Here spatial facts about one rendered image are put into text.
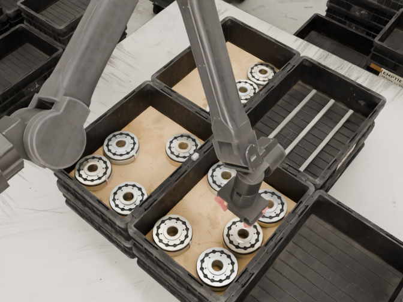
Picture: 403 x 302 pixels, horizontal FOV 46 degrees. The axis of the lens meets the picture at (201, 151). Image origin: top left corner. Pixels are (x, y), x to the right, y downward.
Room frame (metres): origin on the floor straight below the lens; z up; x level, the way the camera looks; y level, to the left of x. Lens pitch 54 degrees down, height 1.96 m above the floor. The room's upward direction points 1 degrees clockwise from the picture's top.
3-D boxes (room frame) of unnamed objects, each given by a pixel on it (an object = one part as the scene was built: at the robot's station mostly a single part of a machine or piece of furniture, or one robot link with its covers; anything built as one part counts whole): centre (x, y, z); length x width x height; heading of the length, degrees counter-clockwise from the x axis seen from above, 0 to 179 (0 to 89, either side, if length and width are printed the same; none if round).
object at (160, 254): (0.59, -0.06, 0.92); 0.40 x 0.30 x 0.02; 141
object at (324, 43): (1.85, -0.66, 0.26); 0.40 x 0.30 x 0.23; 53
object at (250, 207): (0.54, -0.10, 1.07); 0.10 x 0.07 x 0.07; 50
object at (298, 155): (0.90, -0.31, 0.87); 0.40 x 0.30 x 0.11; 141
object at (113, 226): (0.77, 0.18, 0.87); 0.40 x 0.30 x 0.11; 141
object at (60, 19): (1.88, 0.63, 0.37); 0.40 x 0.30 x 0.45; 143
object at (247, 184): (0.54, -0.10, 1.13); 0.07 x 0.06 x 0.07; 142
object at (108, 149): (0.82, 0.23, 0.86); 0.10 x 0.10 x 0.01
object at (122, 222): (0.77, 0.18, 0.92); 0.40 x 0.30 x 0.02; 141
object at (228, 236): (0.54, -0.11, 0.86); 0.10 x 0.10 x 0.01
